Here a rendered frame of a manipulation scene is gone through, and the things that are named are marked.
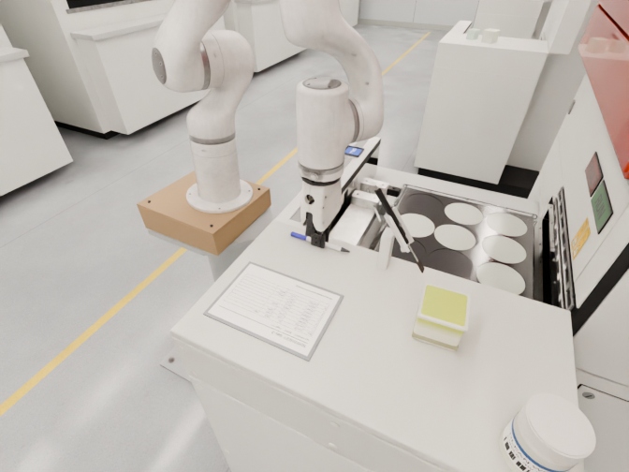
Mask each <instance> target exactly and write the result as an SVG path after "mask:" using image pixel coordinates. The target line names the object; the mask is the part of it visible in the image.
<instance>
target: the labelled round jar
mask: <svg viewBox="0 0 629 472"><path fill-rule="evenodd" d="M595 444H596V438H595V433H594V430H593V427H592V425H591V423H590V422H589V420H588V419H587V417H586V416H585V415H584V414H583V413H582V412H581V411H580V410H579V409H578V408H577V407H576V406H575V405H573V404H572V403H570V402H569V401H567V400H566V399H564V398H563V397H560V396H558V395H555V394H551V393H538V394H536V395H534V396H532V397H531V398H530V399H529V400H528V402H527V403H526V404H525V405H524V406H523V408H522V409H521V410H520V411H519V412H518V413H517V414H516V416H515V417H514V418H513V419H512V420H511V422H509V423H508V424H507V425H506V427H505V428H504V430H503V431H502V433H501V435H500V450H501V453H502V455H503V457H504V459H505V461H506V463H507V464H508V466H509V467H510V468H511V469H512V470H513V471H514V472H567V471H569V470H570V469H571V468H573V467H574V466H575V465H577V464H578V463H579V462H581V461H582V460H583V459H585V458H586V457H588V456H589V455H590V454H591V453H592V452H593V450H594V448H595Z"/></svg>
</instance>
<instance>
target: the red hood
mask: <svg viewBox="0 0 629 472"><path fill-rule="evenodd" d="M578 51H579V54H580V56H581V59H582V62H583V65H584V67H585V69H586V72H587V75H588V78H589V81H590V83H591V86H592V90H593V93H594V95H595V98H596V101H597V104H598V106H599V109H600V111H601V114H602V117H603V119H604V122H605V125H606V128H607V132H608V135H609V137H610V140H611V143H612V145H613V148H614V151H615V154H616V156H617V158H618V161H619V164H620V167H621V170H622V174H623V177H624V179H627V180H629V0H598V5H596V7H595V9H594V11H593V13H592V16H591V18H590V21H589V23H588V25H587V28H586V30H585V32H584V35H583V37H582V39H581V41H580V43H579V45H578Z"/></svg>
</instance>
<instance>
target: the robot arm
mask: <svg viewBox="0 0 629 472"><path fill-rule="evenodd" d="M230 1H231V0H174V2H173V4H172V6H171V8H170V10H169V11H168V14H167V16H166V18H165V19H164V20H163V22H162V24H161V26H160V27H159V30H158V32H157V34H156V36H155V39H154V44H153V49H152V63H153V70H154V73H155V75H156V77H157V79H158V80H159V81H160V82H161V83H162V84H163V85H164V86H165V87H166V88H168V89H169V90H171V91H174V92H178V93H187V92H195V91H200V90H206V89H211V90H210V91H209V93H208V94H207V95H205V96H204V97H203V98H202V99H201V100H200V101H199V102H198V103H197V104H196V106H195V107H193V108H192V109H191V110H190V111H189V112H188V113H187V116H186V123H187V130H188V135H189V141H190V147H191V152H192V157H193V163H194V169H195V174H196V179H197V183H196V184H193V185H192V186H191V187H190V188H189V189H188V191H187V193H186V199H187V202H188V204H189V205H190V206H191V207H192V208H194V209H196V210H198V211H201V212H203V213H209V214H223V213H229V212H233V211H236V210H239V209H240V208H242V207H244V206H245V205H246V204H248V203H249V202H250V201H251V199H252V197H253V189H252V187H251V186H250V185H249V184H248V183H246V182H245V181H243V180H241V179H240V174H239V162H238V152H237V141H236V129H235V112H236V109H237V107H238V105H239V103H240V101H241V99H242V97H243V95H244V93H245V92H246V90H247V88H248V86H249V84H250V82H251V79H252V77H253V74H254V68H255V60H254V55H253V51H252V49H251V46H250V44H249V42H248V41H247V40H246V38H245V37H243V36H242V35H241V34H239V33H237V32H235V31H230V30H212V31H209V29H210V28H211V27H212V26H213V25H214V24H215V23H216V22H217V21H218V20H219V19H220V18H221V17H222V15H223V14H224V13H225V12H226V10H227V8H228V6H229V4H230ZM279 7H280V13H281V20H282V25H283V29H284V32H285V37H286V38H287V40H288V41H289V42H290V43H292V44H293V45H295V46H298V47H302V48H306V49H312V50H316V51H321V52H325V53H327V54H329V55H331V56H332V57H334V58H335V59H336V60H337V61H338V62H339V63H340V64H341V66H342V67H343V69H344V71H345V73H346V76H347V78H348V83H349V90H350V97H348V85H347V84H346V83H345V82H344V81H341V80H338V79H334V78H329V77H315V78H309V79H305V80H303V81H300V82H299V83H298V84H297V85H296V114H297V143H298V170H299V174H300V177H301V179H302V180H303V182H302V188H301V200H300V219H301V223H302V225H303V226H306V230H305V236H308V237H311V245H314V246H317V247H320V248H325V243H326V242H327V243H328V242H329V229H328V227H329V224H330V223H331V221H332V220H333V218H334V217H335V216H336V214H337V213H338V212H339V211H340V208H341V199H342V184H341V176H342V175H343V173H344V152H345V149H346V147H347V146H348V145H349V144H350V143H354V142H358V141H362V140H368V139H371V138H373V137H375V136H376V135H377V134H378V133H379V132H380V130H381V128H382V125H383V121H384V91H383V80H382V73H381V68H380V66H379V63H378V60H377V58H376V56H375V54H374V52H373V50H372V48H371V47H370V45H369V44H368V43H367V41H366V40H365V39H364V38H363V37H362V36H361V35H360V34H359V33H358V32H357V31H356V30H355V29H354V28H353V27H352V26H351V25H350V24H349V23H348V22H347V21H346V20H345V18H344V16H343V14H342V12H341V9H340V2H339V0H279Z"/></svg>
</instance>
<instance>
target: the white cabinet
mask: <svg viewBox="0 0 629 472"><path fill-rule="evenodd" d="M189 377H190V380H191V382H192V384H193V386H194V389H195V391H196V393H197V397H198V399H199V401H200V402H201V404H202V407H203V409H204V411H205V413H206V416H207V418H208V420H209V422H210V425H211V427H212V429H213V432H214V434H215V436H216V438H217V440H218V443H219V445H220V447H221V449H222V452H223V453H224V455H225V457H226V460H227V463H228V465H229V468H230V470H231V472H374V471H372V470H371V469H369V468H367V467H365V466H363V465H360V464H358V463H357V462H355V461H353V460H351V459H349V458H347V457H345V456H343V455H342V454H340V453H338V452H336V451H335V450H332V449H330V448H328V447H326V446H324V445H322V444H320V443H318V442H316V441H315V440H313V439H311V438H310V437H308V436H306V435H303V434H301V433H299V432H297V431H295V430H294V429H292V428H290V427H288V426H286V425H284V424H282V423H281V422H279V421H277V420H275V419H273V418H271V417H269V416H267V415H265V414H263V413H261V412H259V411H257V410H255V409H254V408H252V407H250V406H248V405H246V404H244V403H242V402H240V401H238V400H236V399H234V398H233V397H231V396H229V395H227V394H225V393H223V392H221V391H219V390H217V389H215V388H214V387H212V386H210V385H208V384H206V383H204V382H202V381H200V380H198V379H196V378H194V377H192V376H190V375H189Z"/></svg>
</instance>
